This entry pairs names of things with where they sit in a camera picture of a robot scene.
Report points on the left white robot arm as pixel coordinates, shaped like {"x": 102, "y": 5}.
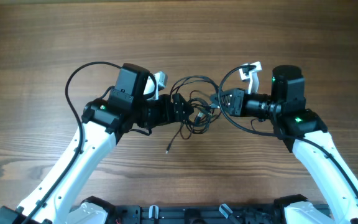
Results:
{"x": 134, "y": 99}

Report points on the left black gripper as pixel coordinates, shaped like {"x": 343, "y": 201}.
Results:
{"x": 166, "y": 116}

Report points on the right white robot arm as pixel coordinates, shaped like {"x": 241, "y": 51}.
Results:
{"x": 304, "y": 134}

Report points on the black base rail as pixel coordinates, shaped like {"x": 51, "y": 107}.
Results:
{"x": 258, "y": 213}

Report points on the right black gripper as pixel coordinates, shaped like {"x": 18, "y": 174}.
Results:
{"x": 238, "y": 101}

